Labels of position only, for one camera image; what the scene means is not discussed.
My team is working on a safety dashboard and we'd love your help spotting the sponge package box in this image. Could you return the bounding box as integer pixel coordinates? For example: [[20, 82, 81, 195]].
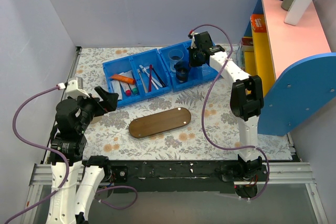
[[237, 36, 254, 66]]

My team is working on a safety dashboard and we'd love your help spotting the aluminium frame rail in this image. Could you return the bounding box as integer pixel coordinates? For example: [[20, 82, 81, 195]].
[[19, 164, 84, 223]]

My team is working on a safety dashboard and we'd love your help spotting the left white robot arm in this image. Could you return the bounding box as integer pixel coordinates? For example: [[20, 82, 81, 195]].
[[46, 87, 119, 223]]

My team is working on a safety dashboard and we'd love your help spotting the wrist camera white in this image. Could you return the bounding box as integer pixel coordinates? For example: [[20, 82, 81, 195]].
[[188, 30, 199, 49], [65, 77, 89, 99]]

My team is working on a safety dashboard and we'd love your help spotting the white tube green cap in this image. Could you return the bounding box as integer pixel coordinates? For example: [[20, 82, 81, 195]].
[[129, 84, 139, 95]]

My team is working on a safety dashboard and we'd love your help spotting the clear plastic cup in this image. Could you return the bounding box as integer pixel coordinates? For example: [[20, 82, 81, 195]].
[[168, 49, 184, 72]]

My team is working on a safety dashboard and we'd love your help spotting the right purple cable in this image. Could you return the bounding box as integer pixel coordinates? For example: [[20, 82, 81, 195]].
[[190, 24, 270, 202]]

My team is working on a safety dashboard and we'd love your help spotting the orange toothpaste tube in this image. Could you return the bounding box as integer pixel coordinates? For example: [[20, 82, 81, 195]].
[[110, 74, 136, 85]]

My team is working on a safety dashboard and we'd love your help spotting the left blue divided bin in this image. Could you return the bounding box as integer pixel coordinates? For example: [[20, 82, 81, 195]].
[[102, 49, 172, 108]]

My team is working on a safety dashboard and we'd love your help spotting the oval wooden tray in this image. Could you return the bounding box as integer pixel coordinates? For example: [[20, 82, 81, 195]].
[[129, 107, 191, 138]]

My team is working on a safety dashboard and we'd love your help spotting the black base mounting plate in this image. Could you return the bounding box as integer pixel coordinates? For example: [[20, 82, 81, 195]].
[[81, 159, 270, 196]]

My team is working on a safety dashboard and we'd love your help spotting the right blue divided bin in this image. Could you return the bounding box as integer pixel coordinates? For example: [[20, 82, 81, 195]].
[[159, 41, 218, 92]]

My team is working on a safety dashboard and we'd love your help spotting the dark smoked plastic cup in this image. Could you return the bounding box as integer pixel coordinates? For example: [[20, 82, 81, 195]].
[[174, 61, 190, 83]]

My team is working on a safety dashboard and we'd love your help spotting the orange snack box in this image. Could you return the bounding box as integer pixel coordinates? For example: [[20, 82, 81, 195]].
[[250, 14, 267, 33]]

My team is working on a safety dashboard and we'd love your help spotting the grey toothbrush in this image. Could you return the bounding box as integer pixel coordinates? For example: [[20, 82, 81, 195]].
[[137, 69, 148, 93]]

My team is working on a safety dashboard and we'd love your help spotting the blue divided bin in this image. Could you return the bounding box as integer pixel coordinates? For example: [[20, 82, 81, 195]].
[[159, 41, 218, 92], [102, 49, 172, 108]]

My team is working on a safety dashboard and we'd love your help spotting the white toothbrush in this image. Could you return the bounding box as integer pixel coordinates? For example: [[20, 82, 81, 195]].
[[139, 65, 159, 90]]

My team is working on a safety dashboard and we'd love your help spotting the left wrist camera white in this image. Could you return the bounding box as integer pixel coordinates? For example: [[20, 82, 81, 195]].
[[65, 77, 89, 99]]

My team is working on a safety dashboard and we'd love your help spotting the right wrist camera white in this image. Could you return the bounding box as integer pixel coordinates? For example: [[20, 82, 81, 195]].
[[188, 30, 199, 49]]

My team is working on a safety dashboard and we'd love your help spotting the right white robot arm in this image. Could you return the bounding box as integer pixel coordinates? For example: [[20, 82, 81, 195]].
[[188, 30, 264, 181]]

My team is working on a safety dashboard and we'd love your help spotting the red toothbrush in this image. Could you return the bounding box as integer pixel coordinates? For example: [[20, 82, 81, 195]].
[[148, 65, 152, 92]]

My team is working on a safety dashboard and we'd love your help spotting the blue pink shelf unit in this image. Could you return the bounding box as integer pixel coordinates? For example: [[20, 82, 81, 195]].
[[253, 0, 335, 136]]

